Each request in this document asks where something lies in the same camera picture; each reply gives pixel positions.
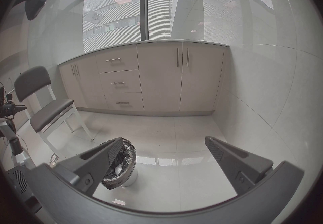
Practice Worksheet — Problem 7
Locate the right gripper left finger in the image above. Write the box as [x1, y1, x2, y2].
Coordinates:
[54, 137, 124, 197]

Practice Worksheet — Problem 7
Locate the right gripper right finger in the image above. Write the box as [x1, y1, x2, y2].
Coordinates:
[204, 136, 274, 197]

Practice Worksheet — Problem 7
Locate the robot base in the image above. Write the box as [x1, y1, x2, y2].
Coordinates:
[4, 166, 44, 216]

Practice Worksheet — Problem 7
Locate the black plastic bag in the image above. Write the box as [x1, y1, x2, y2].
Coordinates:
[100, 138, 137, 191]

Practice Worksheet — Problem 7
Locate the white trash bin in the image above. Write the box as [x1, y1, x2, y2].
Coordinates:
[121, 160, 139, 187]

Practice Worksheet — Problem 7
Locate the grey and white chair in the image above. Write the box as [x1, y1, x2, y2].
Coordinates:
[14, 66, 95, 153]

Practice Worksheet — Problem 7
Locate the beige sideboard cabinet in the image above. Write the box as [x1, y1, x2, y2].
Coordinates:
[58, 41, 230, 117]

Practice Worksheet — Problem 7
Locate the window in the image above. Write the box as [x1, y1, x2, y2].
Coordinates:
[82, 0, 276, 54]

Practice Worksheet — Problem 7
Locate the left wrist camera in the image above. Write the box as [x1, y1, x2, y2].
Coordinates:
[0, 86, 13, 103]

